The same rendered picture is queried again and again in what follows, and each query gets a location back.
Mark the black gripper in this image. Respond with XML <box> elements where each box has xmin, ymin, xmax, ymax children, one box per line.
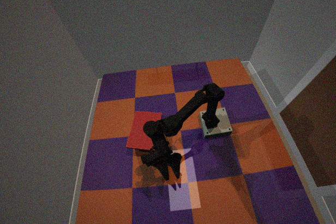
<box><xmin>146</xmin><ymin>138</ymin><xmax>182</xmax><ymax>180</ymax></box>

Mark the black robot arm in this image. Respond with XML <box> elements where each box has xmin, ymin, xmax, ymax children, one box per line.
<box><xmin>143</xmin><ymin>83</ymin><xmax>225</xmax><ymax>143</ymax></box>

